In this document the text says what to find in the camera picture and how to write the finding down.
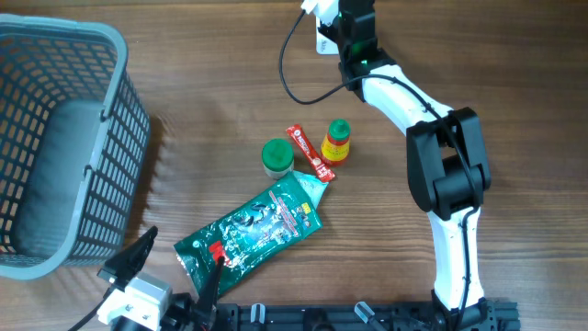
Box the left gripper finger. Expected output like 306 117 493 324
97 226 158 290
196 256 225 317

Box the green snack bag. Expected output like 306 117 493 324
174 172 322 295

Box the red coffee stick sachet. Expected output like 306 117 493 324
286 124 335 183

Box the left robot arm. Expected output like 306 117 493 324
96 226 225 330

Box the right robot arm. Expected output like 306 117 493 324
301 1 491 330

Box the white barcode scanner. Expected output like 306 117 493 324
316 18 338 55

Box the red sauce bottle green cap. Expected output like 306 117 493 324
321 119 351 166

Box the grey plastic basket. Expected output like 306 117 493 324
1 14 151 280

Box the green lid jar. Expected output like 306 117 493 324
261 139 294 179

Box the light blue wipes pack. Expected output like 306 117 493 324
293 170 328 208

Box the black left camera cable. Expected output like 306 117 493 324
66 284 116 331

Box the black camera cable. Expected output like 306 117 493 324
278 8 479 331
66 284 116 331

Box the black right camera cable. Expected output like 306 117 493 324
278 8 479 331

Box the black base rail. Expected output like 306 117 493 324
212 301 522 331

